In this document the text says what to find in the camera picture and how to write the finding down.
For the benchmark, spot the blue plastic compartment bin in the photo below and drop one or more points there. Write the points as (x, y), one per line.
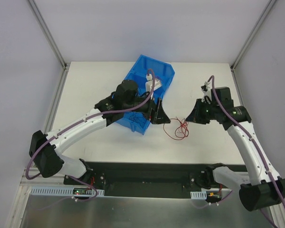
(164, 74)

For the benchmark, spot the right white cable duct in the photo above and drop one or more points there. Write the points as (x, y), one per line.
(198, 195)

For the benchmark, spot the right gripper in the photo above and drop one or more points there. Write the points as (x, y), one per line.
(200, 112)

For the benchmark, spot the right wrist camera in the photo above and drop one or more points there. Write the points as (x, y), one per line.
(205, 88)

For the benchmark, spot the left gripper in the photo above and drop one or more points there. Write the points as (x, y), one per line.
(153, 110)

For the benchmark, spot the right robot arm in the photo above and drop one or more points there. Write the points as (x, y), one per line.
(264, 187)

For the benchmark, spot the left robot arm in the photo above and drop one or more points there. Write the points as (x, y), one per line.
(46, 149)

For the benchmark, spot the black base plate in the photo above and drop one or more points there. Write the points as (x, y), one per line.
(149, 180)

